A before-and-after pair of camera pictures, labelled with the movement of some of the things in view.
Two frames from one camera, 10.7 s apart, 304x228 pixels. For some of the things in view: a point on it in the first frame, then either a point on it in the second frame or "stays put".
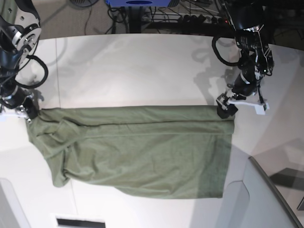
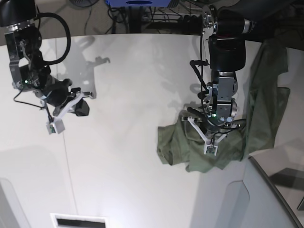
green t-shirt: x=159 y=151 → x=264 y=99
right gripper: x=244 y=84 → x=212 y=128
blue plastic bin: x=138 y=3 stays put
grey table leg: x=135 y=19 stays put
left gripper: x=15 y=96 → x=55 y=92
